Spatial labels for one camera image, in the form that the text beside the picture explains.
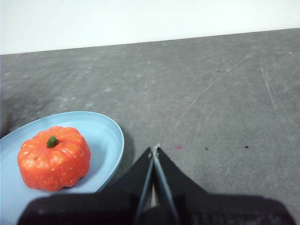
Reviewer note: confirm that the blue plate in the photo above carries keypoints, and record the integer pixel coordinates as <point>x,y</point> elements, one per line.
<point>103,140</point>

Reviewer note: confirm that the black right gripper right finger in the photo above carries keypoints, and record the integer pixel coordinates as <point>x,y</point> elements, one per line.
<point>175,178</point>

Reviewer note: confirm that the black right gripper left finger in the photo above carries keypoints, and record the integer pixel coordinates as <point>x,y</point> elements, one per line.
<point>133,178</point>

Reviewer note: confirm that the orange pumpkin with green stem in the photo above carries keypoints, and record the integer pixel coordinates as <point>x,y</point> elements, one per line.
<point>54,164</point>

